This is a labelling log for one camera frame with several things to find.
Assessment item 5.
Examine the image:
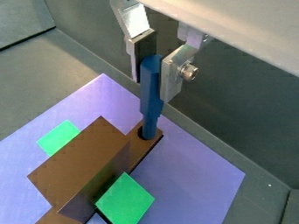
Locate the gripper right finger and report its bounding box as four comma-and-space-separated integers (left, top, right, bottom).
160, 23, 212, 102

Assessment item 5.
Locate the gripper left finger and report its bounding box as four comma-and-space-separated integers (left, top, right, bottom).
109, 0, 156, 83

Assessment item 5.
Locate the blue peg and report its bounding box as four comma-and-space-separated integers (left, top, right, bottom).
140, 54, 164, 140

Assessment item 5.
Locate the green left block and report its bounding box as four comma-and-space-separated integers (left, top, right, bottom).
36, 120, 80, 157

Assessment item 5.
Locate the green block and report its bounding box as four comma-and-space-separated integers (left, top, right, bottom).
95, 172, 155, 224
36, 120, 80, 157

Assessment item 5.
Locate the purple base block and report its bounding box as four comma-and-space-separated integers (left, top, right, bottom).
0, 74, 245, 224

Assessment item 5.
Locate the brown L-shaped block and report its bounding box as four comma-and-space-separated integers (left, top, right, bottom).
28, 117, 163, 224

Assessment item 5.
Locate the green right block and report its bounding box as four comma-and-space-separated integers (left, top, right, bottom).
95, 172, 155, 224

